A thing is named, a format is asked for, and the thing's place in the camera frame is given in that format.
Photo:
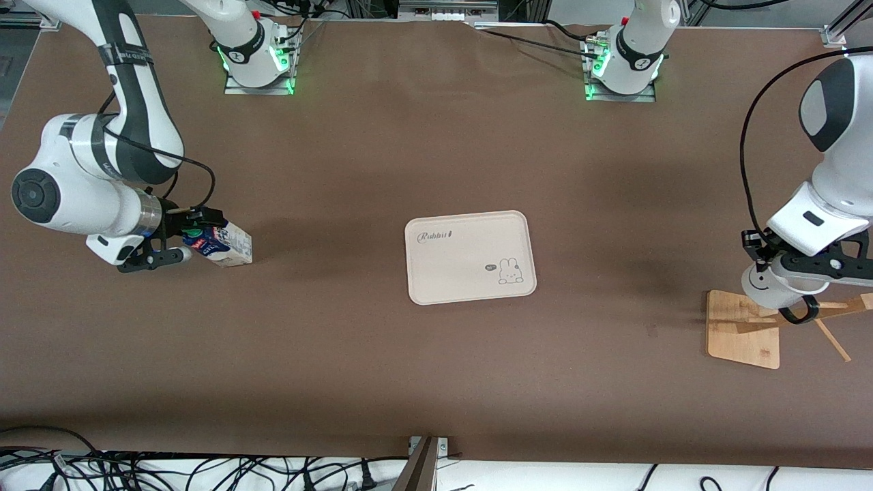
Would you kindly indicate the wooden mug tree stand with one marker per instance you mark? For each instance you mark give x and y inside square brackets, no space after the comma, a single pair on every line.
[743,344]

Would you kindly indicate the blue white milk carton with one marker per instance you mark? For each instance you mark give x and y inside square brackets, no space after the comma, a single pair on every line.
[228,247]

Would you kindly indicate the aluminium frame corner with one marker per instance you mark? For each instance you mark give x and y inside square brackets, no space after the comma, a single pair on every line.
[49,24]
[835,35]

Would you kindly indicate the aluminium frame post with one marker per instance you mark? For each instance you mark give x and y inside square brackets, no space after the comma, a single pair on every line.
[419,470]

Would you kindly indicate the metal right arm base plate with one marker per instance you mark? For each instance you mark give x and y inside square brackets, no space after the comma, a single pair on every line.
[259,90]

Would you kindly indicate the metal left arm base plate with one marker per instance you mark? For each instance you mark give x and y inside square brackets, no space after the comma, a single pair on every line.
[617,97]

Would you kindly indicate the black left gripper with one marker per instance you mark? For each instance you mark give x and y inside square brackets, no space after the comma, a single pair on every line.
[755,243]

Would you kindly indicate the metal post bracket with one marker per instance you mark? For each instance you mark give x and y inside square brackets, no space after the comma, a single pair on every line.
[443,447]

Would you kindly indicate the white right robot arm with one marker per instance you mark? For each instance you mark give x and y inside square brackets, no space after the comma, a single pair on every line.
[82,198]

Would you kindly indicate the grey power strip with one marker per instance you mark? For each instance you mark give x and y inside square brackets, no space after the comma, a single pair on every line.
[447,10]

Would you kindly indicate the beige rabbit print tray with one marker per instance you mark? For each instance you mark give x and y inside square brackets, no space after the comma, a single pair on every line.
[464,266]

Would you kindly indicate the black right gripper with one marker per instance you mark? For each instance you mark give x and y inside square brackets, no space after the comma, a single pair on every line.
[174,217]

